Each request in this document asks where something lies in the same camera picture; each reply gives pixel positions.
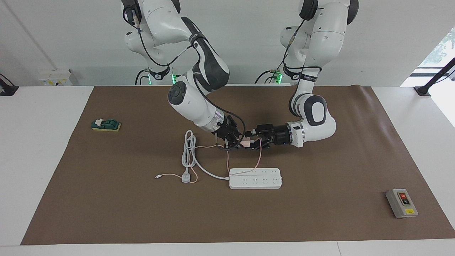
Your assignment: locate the thin pink charging cable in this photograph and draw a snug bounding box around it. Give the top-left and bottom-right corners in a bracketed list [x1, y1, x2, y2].
[155, 137, 264, 184]

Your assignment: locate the white power strip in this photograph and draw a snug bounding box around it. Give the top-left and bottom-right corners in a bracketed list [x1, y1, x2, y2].
[229, 168, 283, 190]

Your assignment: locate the brown table mat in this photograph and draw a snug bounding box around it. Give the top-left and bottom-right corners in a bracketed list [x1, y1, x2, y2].
[21, 85, 455, 246]

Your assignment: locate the green circuit board clip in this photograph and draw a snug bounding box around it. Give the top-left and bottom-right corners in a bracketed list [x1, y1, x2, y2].
[91, 118, 122, 132]

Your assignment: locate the black slanted stand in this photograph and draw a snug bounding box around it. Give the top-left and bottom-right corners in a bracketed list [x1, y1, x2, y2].
[414, 57, 455, 97]

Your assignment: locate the black desk clamp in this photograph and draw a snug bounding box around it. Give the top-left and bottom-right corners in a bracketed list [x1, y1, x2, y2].
[0, 74, 19, 96]

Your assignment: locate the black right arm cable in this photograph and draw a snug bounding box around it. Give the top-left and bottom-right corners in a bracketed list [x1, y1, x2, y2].
[123, 6, 247, 151]

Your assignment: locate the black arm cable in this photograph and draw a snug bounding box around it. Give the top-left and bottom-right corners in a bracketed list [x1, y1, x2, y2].
[283, 18, 322, 84]
[123, 6, 247, 151]

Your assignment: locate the white power cord with plug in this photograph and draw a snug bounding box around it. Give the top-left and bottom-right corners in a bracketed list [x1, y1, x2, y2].
[181, 130, 231, 184]

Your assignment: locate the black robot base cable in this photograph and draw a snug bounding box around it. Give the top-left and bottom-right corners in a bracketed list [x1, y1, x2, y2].
[255, 53, 289, 85]
[134, 69, 150, 86]

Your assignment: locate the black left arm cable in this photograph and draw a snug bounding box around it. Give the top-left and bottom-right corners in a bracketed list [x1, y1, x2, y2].
[283, 18, 322, 84]

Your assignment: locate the grey on-off switch box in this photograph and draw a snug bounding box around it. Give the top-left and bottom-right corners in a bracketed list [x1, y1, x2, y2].
[386, 188, 419, 219]

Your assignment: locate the white wall socket box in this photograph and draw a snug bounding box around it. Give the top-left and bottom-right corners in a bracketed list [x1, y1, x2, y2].
[37, 69, 74, 87]

